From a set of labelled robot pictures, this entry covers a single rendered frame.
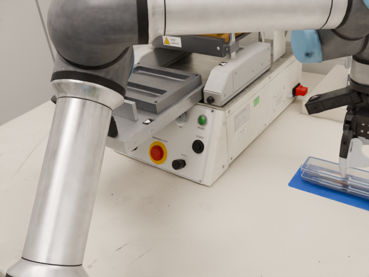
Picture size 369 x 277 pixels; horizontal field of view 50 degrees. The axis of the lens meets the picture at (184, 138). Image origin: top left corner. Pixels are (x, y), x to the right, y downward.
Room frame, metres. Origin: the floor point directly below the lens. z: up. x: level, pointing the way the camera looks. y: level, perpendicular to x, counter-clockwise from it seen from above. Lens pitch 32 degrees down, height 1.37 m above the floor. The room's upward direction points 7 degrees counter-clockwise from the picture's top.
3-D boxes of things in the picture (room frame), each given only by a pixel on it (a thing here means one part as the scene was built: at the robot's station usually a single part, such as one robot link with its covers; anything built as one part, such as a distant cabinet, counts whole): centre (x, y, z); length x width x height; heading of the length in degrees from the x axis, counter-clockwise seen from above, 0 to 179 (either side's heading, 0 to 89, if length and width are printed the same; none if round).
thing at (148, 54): (1.10, 0.05, 0.96); 0.25 x 0.05 x 0.07; 139
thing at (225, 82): (0.92, -0.15, 0.96); 0.26 x 0.05 x 0.07; 139
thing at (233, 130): (1.05, -0.10, 0.84); 0.53 x 0.37 x 0.17; 139
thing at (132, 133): (0.83, 0.10, 0.97); 0.30 x 0.22 x 0.08; 139
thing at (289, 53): (1.09, -0.12, 0.93); 0.46 x 0.35 x 0.01; 139
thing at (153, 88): (0.87, 0.07, 0.98); 0.20 x 0.17 x 0.03; 49
